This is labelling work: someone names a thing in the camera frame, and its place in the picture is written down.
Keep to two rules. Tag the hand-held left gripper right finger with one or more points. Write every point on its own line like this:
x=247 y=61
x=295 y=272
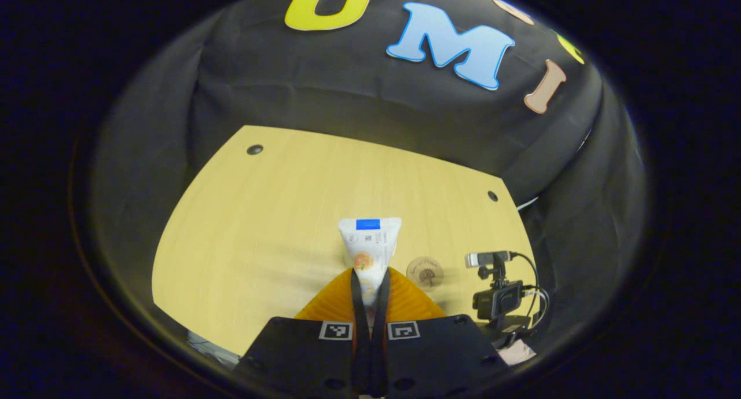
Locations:
x=379 y=352

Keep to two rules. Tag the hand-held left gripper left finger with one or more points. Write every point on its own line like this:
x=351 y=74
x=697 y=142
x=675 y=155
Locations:
x=360 y=352

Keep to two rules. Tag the round wooden coaster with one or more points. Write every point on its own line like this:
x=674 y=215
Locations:
x=425 y=271

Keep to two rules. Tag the white toothpaste tube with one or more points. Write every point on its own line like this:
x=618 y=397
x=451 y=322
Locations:
x=370 y=242

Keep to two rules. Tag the black backdrop cloth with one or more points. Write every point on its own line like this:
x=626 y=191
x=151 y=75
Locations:
x=347 y=98

